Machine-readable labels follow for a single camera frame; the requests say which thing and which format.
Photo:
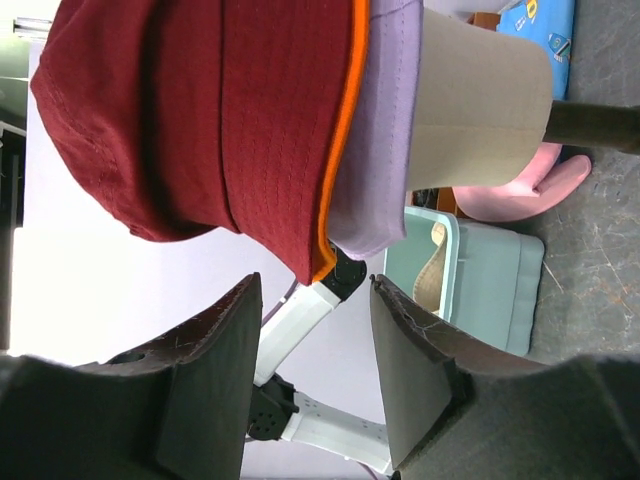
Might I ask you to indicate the wooden compartment tray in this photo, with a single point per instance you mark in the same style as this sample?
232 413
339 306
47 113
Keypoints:
485 20

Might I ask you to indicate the beige bucket hat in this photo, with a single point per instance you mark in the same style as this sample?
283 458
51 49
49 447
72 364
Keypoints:
428 286

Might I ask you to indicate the pink bucket hat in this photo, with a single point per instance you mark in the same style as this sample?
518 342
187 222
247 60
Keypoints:
542 185

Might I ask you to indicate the left aluminium corner post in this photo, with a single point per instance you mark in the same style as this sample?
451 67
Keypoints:
31 25

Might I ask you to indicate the blue printed cloth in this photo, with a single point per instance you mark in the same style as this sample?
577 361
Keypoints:
549 24

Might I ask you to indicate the cream mannequin head stand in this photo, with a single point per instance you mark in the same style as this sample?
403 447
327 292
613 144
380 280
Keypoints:
484 106

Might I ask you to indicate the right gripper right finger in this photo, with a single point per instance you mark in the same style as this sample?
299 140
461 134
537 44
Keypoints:
426 368

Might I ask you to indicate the teal plastic basket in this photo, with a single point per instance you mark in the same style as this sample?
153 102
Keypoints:
491 276

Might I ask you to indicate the purple bucket hat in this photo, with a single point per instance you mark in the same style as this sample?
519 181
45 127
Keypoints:
366 213

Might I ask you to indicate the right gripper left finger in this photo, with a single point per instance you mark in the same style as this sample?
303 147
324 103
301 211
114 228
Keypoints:
176 407

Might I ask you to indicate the dark red hat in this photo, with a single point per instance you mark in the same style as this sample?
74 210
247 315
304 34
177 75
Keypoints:
181 117

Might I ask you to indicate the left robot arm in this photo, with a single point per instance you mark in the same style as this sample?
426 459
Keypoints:
316 411

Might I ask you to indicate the orange bucket hat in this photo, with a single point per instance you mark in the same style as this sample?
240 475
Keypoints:
324 259

